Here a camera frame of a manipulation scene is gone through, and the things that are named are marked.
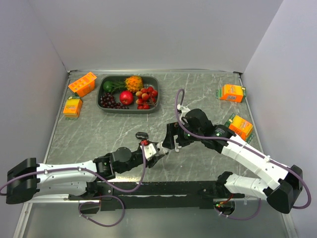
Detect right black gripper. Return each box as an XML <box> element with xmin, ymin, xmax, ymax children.
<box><xmin>161</xmin><ymin>120</ymin><xmax>203</xmax><ymax>149</ymax></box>

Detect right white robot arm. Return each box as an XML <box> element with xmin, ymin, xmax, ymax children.
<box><xmin>162</xmin><ymin>105</ymin><xmax>303</xmax><ymax>214</ymax></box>

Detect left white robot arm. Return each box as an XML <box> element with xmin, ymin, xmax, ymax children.
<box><xmin>3</xmin><ymin>141</ymin><xmax>169</xmax><ymax>205</ymax></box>

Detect black glossy small case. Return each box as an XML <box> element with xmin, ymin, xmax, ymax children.
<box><xmin>135</xmin><ymin>132</ymin><xmax>149</xmax><ymax>140</ymax></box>

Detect red lychee cluster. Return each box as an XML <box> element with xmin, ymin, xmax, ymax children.
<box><xmin>135</xmin><ymin>86</ymin><xmax>159</xmax><ymax>110</ymax></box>

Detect red apple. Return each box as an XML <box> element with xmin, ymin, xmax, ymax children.
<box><xmin>119</xmin><ymin>91</ymin><xmax>134</xmax><ymax>106</ymax></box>

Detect orange box front right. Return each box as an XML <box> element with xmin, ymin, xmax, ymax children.
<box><xmin>224</xmin><ymin>114</ymin><xmax>254</xmax><ymax>143</ymax></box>

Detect orange box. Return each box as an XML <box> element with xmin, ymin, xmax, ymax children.
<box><xmin>224</xmin><ymin>114</ymin><xmax>254</xmax><ymax>143</ymax></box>
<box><xmin>216</xmin><ymin>84</ymin><xmax>246</xmax><ymax>103</ymax></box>

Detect orange spiky fruit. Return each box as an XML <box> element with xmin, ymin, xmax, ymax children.
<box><xmin>124</xmin><ymin>75</ymin><xmax>144</xmax><ymax>93</ymax></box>

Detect orange box back right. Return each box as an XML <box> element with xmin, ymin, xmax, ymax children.
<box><xmin>216</xmin><ymin>84</ymin><xmax>246</xmax><ymax>103</ymax></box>

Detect dark grey fruit tray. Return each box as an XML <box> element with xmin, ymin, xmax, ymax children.
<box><xmin>97</xmin><ymin>75</ymin><xmax>160</xmax><ymax>114</ymax></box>

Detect dark purple grape bunch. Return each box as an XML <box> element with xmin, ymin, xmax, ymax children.
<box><xmin>99</xmin><ymin>93</ymin><xmax>129</xmax><ymax>110</ymax></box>

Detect green lime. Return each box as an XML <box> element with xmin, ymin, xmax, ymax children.
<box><xmin>103</xmin><ymin>81</ymin><xmax>114</xmax><ymax>93</ymax></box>

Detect orange sponge pack left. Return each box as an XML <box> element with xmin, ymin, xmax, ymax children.
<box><xmin>63</xmin><ymin>96</ymin><xmax>83</xmax><ymax>119</ymax></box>

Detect orange carton back left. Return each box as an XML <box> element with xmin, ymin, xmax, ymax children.
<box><xmin>68</xmin><ymin>72</ymin><xmax>97</xmax><ymax>97</ymax></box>

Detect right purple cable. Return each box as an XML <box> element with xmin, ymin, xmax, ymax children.
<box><xmin>174</xmin><ymin>88</ymin><xmax>312</xmax><ymax>208</ymax></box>

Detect purple cable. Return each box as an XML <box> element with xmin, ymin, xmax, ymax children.
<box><xmin>174</xmin><ymin>88</ymin><xmax>312</xmax><ymax>208</ymax></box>
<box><xmin>0</xmin><ymin>143</ymin><xmax>148</xmax><ymax>196</ymax></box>

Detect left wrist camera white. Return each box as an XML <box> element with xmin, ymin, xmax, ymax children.
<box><xmin>140</xmin><ymin>140</ymin><xmax>159</xmax><ymax>162</ymax></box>

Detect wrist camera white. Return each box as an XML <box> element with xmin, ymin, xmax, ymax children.
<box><xmin>176</xmin><ymin>104</ymin><xmax>190</xmax><ymax>118</ymax></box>
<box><xmin>140</xmin><ymin>140</ymin><xmax>159</xmax><ymax>162</ymax></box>

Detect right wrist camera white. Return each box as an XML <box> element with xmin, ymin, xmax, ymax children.
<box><xmin>176</xmin><ymin>104</ymin><xmax>190</xmax><ymax>118</ymax></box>

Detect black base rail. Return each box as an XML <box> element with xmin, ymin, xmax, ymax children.
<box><xmin>68</xmin><ymin>181</ymin><xmax>245</xmax><ymax>211</ymax></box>

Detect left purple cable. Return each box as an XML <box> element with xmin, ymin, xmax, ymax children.
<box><xmin>0</xmin><ymin>143</ymin><xmax>148</xmax><ymax>196</ymax></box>

